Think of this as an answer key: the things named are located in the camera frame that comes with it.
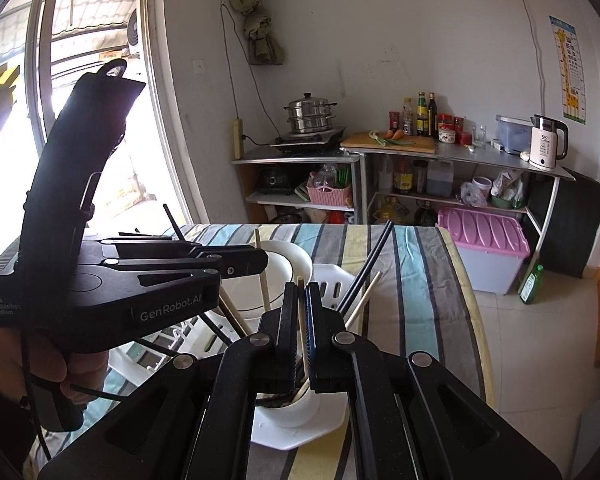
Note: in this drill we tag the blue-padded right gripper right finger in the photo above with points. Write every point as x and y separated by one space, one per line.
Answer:
340 361

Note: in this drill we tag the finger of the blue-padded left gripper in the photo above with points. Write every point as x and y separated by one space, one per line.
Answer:
233 263

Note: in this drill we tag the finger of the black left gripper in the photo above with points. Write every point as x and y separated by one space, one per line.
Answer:
215 248

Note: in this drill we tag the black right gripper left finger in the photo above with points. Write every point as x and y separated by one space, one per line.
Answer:
225 392

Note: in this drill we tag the black chopstick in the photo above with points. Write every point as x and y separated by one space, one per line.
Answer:
215 329
174 225
345 304

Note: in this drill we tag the metal kitchen shelf left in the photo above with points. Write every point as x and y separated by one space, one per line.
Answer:
269 178

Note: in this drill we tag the metal kitchen counter shelf right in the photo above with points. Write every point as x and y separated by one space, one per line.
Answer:
561 206

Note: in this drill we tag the person's left hand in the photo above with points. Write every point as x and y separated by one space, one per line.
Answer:
46 362

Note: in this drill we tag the wooden chopstick right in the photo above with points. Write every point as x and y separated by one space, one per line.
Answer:
232 314

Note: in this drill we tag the large white ceramic bowl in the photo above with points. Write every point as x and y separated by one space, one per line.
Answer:
286 263

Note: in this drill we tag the black chopstick in cup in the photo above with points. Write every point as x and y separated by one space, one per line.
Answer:
345 304

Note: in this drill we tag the white cylindrical utensil cup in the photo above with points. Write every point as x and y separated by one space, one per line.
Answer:
293 413

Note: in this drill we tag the wooden chopstick in cup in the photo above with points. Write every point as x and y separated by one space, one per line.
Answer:
352 319

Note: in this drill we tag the black chopstick on table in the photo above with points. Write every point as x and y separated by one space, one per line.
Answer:
215 329

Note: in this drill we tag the striped tablecloth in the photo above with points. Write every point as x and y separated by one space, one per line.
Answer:
426 303

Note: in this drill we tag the pink plastic basket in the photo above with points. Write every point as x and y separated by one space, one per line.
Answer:
327 196

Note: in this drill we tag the black induction cooker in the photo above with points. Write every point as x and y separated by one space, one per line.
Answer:
309 143

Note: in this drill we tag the stainless steel steamer pot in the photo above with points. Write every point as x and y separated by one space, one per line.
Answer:
310 114

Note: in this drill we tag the pink lid storage bin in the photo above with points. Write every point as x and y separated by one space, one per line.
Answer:
491 246

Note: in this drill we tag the wooden cutting board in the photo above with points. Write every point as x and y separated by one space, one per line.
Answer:
375 139

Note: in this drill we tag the green bottle on floor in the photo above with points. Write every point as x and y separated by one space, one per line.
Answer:
532 284

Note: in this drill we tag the green label sauce bottle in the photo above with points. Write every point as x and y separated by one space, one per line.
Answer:
422 117

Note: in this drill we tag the dark soy sauce bottle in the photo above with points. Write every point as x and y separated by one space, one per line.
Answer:
432 116

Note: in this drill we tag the red white seasoning jar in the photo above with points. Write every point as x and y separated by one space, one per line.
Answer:
446 133

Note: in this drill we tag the hanging green cloth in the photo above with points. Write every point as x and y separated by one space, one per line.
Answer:
263 48

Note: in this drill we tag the clear plastic storage container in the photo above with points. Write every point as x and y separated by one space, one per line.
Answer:
514 134

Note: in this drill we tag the white electric kettle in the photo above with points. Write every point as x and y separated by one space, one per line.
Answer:
549 142

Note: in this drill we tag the giraffe height chart poster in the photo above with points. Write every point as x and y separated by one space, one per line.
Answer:
571 70

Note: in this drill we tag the power strip on wall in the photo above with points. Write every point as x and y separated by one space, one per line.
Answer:
238 141

